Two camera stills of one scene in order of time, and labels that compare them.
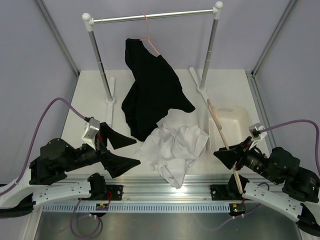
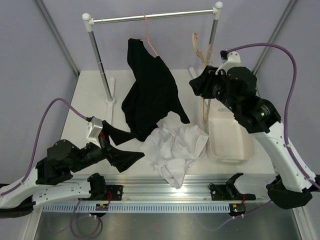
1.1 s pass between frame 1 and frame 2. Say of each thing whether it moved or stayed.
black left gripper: moved
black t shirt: stayed
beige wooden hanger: moved
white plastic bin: stayed
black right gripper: moved
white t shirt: stayed
